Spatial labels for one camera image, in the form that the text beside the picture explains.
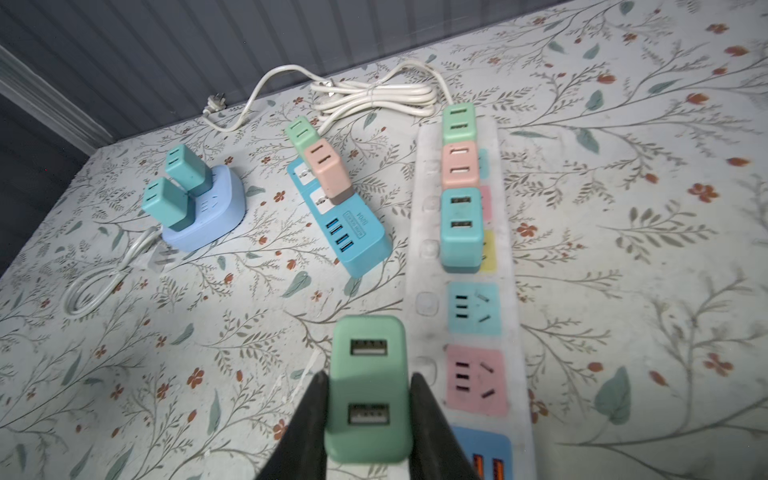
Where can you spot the pink plug adapter cube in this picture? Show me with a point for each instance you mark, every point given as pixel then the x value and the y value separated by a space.
pixel 460 165
pixel 329 169

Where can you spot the light blue round power strip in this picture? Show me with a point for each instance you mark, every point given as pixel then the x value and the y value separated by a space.
pixel 217 212

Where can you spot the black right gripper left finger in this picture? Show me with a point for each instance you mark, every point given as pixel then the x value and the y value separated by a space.
pixel 300 454

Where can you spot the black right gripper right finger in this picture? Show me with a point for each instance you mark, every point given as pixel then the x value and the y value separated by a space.
pixel 436 454

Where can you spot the teal blue power strip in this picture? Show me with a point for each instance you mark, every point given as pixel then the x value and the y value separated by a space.
pixel 357 237

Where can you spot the green plug adapter cube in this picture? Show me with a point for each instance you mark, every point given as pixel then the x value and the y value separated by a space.
pixel 302 134
pixel 459 123
pixel 368 410

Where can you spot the teal plug adapter cube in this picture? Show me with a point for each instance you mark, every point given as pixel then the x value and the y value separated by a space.
pixel 462 231
pixel 189 171
pixel 170 205

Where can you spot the long white power strip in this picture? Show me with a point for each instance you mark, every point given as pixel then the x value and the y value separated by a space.
pixel 463 329

